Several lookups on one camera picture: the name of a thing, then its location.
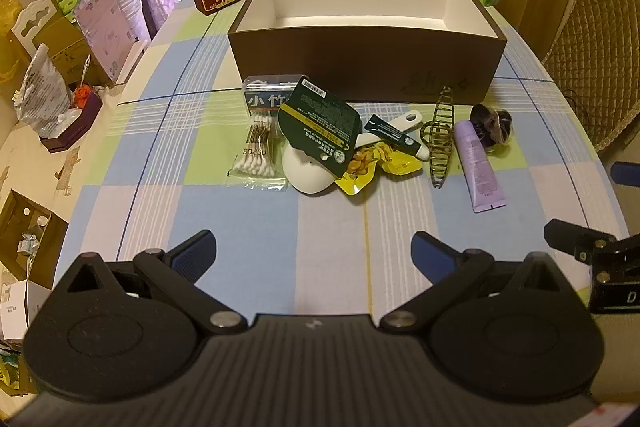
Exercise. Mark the dark green mask packet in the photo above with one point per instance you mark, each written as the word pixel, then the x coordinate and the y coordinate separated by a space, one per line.
pixel 321 125

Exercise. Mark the yellow snack packet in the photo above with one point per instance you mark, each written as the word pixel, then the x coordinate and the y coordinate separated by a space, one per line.
pixel 366 161

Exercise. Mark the dark green cream tube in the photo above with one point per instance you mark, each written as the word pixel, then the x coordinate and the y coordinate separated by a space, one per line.
pixel 396 133

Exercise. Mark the cotton swab bag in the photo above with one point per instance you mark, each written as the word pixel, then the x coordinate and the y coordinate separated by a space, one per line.
pixel 259 164

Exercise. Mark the white handheld massager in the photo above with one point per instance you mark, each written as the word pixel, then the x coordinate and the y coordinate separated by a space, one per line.
pixel 304 172

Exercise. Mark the gold metal hair clip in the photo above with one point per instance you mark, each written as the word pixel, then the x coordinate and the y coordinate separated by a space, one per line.
pixel 438 135

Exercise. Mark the clear dental floss box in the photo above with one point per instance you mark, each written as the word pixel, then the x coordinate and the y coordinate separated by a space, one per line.
pixel 264 94

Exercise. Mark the silver plastic bag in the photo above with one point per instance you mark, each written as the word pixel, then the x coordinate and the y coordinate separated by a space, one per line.
pixel 43 95

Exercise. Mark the dark purple velvet scrunchie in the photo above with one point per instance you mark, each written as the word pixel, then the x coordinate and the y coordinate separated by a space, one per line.
pixel 492 126

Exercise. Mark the purple lotion tube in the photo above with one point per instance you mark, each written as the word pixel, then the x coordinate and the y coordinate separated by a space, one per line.
pixel 484 189

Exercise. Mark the checkered tablecloth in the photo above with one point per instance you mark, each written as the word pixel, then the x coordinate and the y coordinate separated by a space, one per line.
pixel 300 244

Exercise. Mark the brown open carton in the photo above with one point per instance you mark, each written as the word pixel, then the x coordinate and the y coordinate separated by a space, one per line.
pixel 31 240

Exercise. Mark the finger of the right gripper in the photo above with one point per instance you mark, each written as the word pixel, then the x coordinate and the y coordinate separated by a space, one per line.
pixel 579 242
pixel 625 173

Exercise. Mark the dark red tray box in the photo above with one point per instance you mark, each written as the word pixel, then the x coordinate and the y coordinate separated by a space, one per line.
pixel 75 122

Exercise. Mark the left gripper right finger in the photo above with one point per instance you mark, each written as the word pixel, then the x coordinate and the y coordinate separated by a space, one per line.
pixel 454 276

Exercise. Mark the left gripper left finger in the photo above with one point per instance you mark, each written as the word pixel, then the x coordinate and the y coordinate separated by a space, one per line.
pixel 171 276

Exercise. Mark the cardboard box with white cutout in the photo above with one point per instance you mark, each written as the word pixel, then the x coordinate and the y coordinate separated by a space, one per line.
pixel 42 22

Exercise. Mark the yellow plastic bag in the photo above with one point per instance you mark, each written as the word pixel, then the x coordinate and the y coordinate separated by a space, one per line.
pixel 9 11

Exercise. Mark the brown cardboard storage box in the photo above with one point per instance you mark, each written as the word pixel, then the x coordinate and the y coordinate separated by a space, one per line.
pixel 401 51

